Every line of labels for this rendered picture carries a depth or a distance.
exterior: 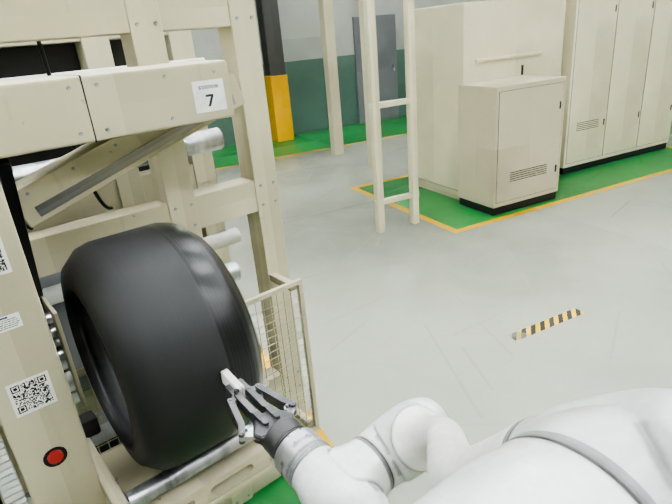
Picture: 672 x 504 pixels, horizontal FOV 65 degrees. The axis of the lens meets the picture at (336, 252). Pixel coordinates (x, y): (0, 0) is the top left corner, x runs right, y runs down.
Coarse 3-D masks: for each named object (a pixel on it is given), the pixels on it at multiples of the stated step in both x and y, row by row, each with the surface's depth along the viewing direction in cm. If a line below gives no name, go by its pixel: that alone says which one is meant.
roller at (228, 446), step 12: (228, 444) 130; (240, 444) 131; (204, 456) 126; (216, 456) 127; (180, 468) 123; (192, 468) 124; (204, 468) 126; (156, 480) 120; (168, 480) 121; (180, 480) 122; (132, 492) 117; (144, 492) 118; (156, 492) 119
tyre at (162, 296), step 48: (96, 240) 117; (144, 240) 115; (192, 240) 117; (96, 288) 104; (144, 288) 104; (192, 288) 108; (96, 336) 143; (144, 336) 100; (192, 336) 105; (240, 336) 111; (96, 384) 136; (144, 384) 100; (192, 384) 104; (144, 432) 104; (192, 432) 108
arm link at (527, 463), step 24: (480, 456) 35; (504, 456) 32; (528, 456) 32; (552, 456) 32; (576, 456) 31; (456, 480) 32; (480, 480) 31; (504, 480) 30; (528, 480) 30; (552, 480) 30; (576, 480) 30; (600, 480) 30
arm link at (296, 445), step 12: (300, 432) 90; (312, 432) 91; (288, 444) 88; (300, 444) 87; (312, 444) 87; (324, 444) 88; (276, 456) 88; (288, 456) 87; (300, 456) 86; (276, 468) 90; (288, 468) 86; (288, 480) 86
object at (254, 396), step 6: (246, 390) 103; (252, 390) 103; (246, 396) 104; (252, 396) 102; (258, 396) 101; (252, 402) 103; (258, 402) 100; (264, 402) 100; (258, 408) 101; (264, 408) 99; (270, 408) 98; (276, 414) 96
